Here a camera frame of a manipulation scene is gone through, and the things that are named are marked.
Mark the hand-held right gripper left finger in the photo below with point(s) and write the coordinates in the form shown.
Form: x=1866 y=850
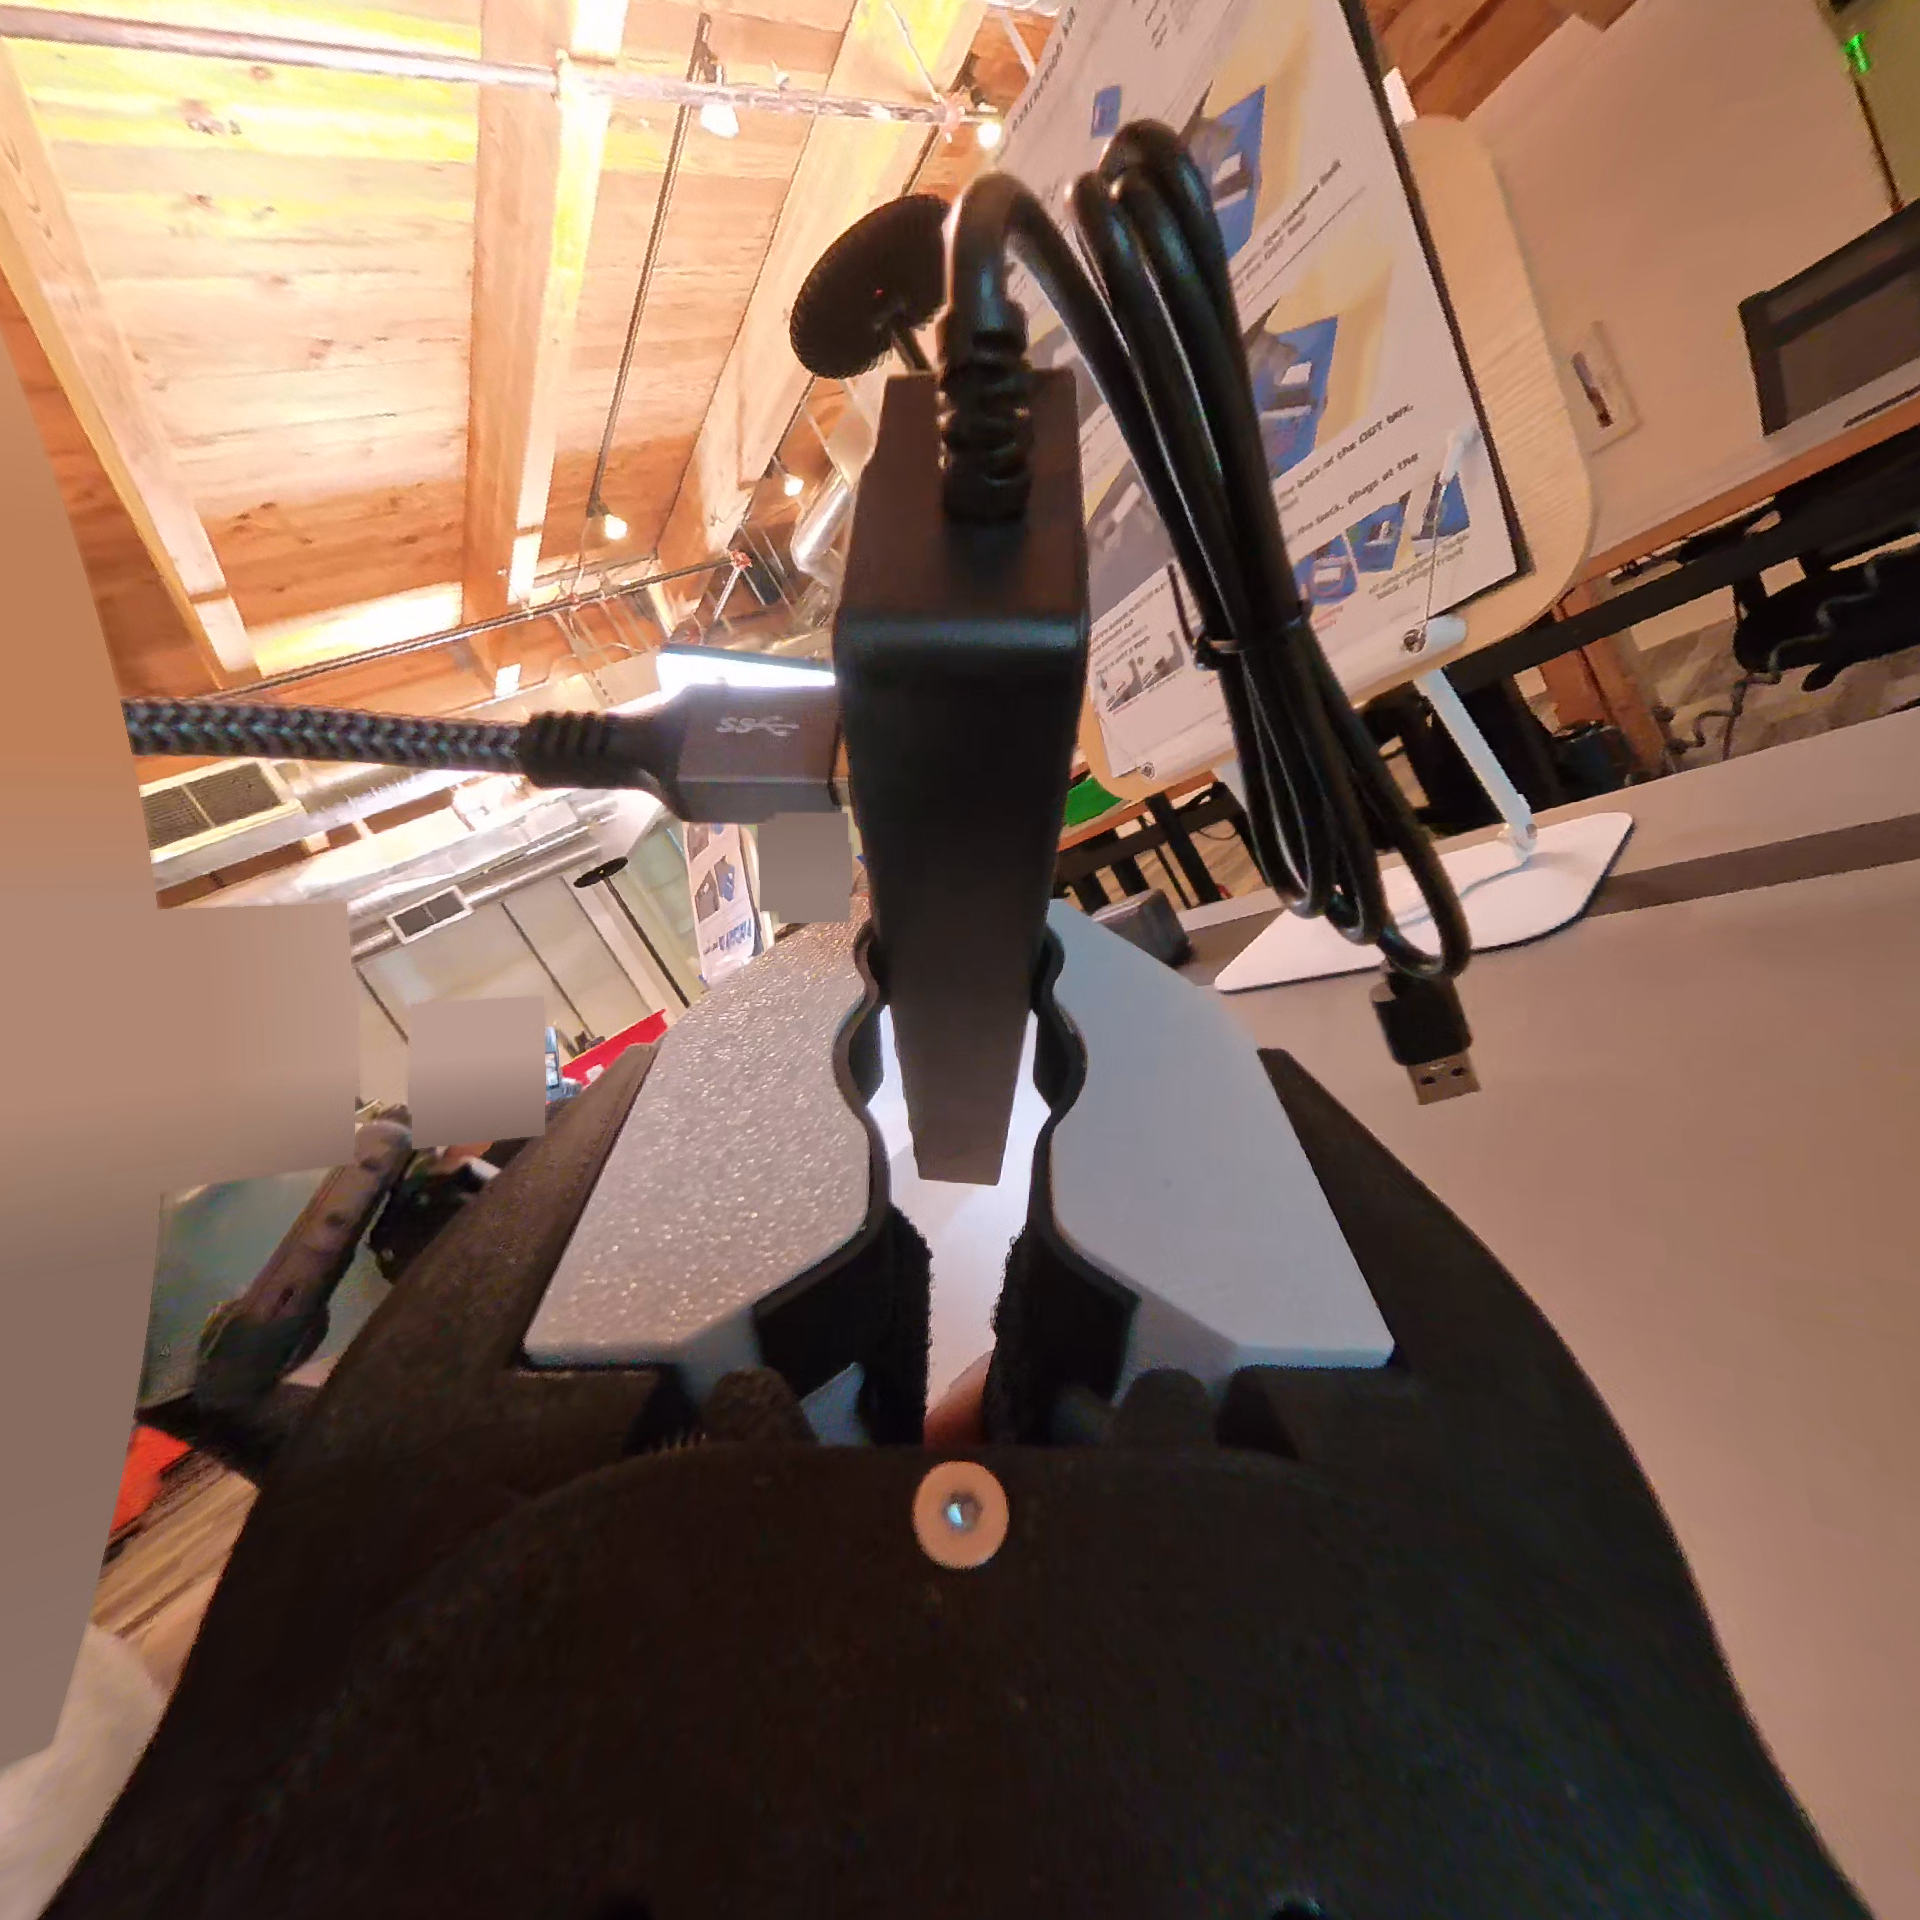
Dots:
x=705 y=1185

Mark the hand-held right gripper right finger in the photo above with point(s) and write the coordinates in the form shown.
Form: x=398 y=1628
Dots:
x=1215 y=1185

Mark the black charger box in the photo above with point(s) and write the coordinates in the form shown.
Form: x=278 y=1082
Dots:
x=1143 y=921

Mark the white sheet stand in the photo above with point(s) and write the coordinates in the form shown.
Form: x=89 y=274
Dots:
x=1501 y=886

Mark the printed instruction sheet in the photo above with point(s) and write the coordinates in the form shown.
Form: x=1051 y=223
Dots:
x=1349 y=450

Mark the wooden office desk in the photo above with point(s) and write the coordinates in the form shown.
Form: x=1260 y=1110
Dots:
x=1771 y=481

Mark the black round ceiling disc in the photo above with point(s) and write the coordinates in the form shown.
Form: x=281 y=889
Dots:
x=869 y=284

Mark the black computer monitor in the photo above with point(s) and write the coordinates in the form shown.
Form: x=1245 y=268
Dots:
x=1838 y=322

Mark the green exit light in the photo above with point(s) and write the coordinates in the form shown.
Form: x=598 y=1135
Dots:
x=1857 y=54

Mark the white wall vent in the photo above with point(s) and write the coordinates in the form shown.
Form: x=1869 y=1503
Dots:
x=428 y=914
x=218 y=807

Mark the silver air duct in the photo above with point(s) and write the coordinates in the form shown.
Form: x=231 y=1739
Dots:
x=822 y=539

